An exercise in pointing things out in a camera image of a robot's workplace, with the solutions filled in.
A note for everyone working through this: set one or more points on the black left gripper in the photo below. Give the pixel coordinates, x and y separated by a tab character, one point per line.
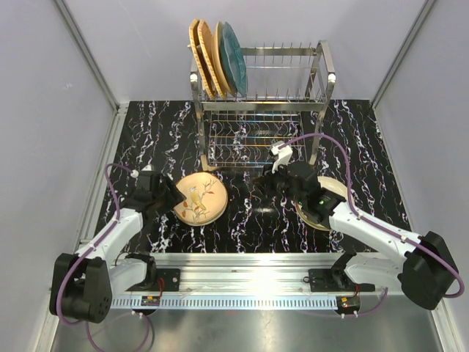
174	196

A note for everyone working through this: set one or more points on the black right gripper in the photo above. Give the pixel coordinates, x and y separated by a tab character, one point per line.
265	181

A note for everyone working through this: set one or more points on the cream yellow bird plate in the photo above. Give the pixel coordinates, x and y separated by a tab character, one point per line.
203	190

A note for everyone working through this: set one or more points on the cream bird painted plate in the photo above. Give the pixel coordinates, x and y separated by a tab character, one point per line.
221	63

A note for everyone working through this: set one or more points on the teal scalloped plate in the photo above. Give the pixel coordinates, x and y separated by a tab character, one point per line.
235	62

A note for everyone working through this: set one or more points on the woven bamboo tray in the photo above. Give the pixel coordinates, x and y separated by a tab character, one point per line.
206	38
196	48

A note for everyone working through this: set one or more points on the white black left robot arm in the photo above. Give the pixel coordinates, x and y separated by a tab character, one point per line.
85	282

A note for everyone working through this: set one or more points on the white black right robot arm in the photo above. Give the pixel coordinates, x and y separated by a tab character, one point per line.
421	266

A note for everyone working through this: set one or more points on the stainless steel dish rack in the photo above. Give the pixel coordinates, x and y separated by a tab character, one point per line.
288	93

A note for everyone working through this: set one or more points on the pale green bottom plate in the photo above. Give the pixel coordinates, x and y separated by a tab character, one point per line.
197	217

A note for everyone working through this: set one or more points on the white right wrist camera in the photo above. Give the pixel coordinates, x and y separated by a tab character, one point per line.
282	152

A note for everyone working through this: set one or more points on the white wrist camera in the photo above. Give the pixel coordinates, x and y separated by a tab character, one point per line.
282	152
148	168

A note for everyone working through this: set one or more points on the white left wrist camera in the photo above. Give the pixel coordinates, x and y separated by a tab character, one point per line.
148	168

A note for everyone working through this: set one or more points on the white slotted cable duct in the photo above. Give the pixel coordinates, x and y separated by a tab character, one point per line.
206	302

